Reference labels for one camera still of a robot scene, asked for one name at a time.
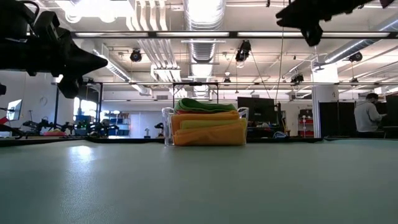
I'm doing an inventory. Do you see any black monitor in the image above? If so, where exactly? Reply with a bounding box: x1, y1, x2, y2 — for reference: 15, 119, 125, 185
237, 96, 276, 125

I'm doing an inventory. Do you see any green microfiber towel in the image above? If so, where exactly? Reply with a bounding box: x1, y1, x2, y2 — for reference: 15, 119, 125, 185
174, 97, 238, 114

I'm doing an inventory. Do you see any white column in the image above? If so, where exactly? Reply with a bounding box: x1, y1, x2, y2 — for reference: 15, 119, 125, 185
312, 63, 340, 138

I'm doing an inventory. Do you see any clear plastic bin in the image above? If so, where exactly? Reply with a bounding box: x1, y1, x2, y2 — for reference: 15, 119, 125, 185
161, 106, 250, 147

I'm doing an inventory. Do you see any bright computer monitor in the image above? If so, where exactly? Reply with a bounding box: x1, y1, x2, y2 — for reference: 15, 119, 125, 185
5, 98, 24, 121

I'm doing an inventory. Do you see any red shelf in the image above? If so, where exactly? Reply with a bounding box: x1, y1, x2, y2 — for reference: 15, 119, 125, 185
297, 108, 313, 137

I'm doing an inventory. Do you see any narrow black partition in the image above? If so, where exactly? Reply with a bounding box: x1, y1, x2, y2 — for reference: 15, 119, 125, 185
385, 95, 398, 127

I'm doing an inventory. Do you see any black workstation frame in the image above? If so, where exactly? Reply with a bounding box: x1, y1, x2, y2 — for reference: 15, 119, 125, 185
51, 81, 104, 131

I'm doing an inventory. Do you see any wide black partition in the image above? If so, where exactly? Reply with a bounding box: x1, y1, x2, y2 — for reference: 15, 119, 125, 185
318, 100, 388, 138

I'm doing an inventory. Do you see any person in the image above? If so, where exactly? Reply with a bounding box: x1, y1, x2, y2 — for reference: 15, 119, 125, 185
353, 92, 388, 138

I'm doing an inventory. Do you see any orange microfiber towel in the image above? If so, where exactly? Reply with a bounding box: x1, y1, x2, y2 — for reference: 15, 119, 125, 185
172, 123, 248, 147
170, 110, 241, 134

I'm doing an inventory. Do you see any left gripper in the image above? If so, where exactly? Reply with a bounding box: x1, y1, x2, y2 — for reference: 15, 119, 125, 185
0, 27, 109, 100

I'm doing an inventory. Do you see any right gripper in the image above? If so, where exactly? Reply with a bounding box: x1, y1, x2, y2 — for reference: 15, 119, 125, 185
275, 0, 374, 47

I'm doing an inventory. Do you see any black beam with light strips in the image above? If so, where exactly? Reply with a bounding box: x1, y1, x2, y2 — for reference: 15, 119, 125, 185
70, 30, 398, 40

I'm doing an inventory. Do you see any yellow microfiber towel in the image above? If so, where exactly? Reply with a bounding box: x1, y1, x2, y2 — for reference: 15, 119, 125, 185
179, 118, 248, 131

